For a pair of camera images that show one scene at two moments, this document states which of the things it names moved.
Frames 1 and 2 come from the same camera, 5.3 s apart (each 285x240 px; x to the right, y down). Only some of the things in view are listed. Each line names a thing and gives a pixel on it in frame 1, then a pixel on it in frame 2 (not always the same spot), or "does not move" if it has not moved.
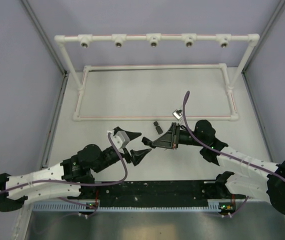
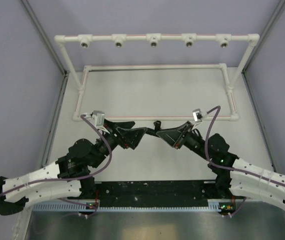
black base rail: x=154 y=192 does not move
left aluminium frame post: x=59 y=61 does not move
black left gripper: x=137 y=156 -> x=132 y=137
